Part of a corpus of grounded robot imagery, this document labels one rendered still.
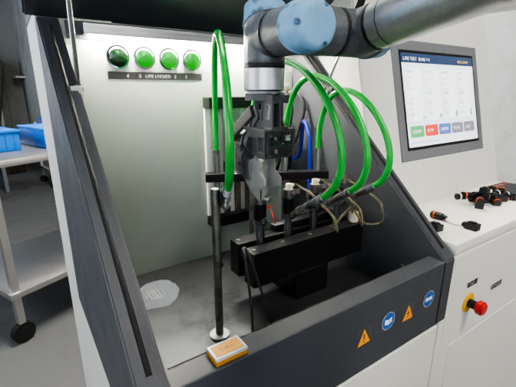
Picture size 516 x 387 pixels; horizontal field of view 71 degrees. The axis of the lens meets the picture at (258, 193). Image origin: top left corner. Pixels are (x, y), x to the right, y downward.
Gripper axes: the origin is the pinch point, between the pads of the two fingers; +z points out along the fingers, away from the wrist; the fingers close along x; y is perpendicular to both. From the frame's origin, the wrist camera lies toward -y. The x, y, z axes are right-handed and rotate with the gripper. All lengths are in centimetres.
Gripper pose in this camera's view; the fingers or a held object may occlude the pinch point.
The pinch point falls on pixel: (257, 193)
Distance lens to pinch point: 74.1
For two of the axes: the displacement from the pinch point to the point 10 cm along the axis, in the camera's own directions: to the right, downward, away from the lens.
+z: 0.0, 9.6, 2.8
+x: 8.3, -1.6, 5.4
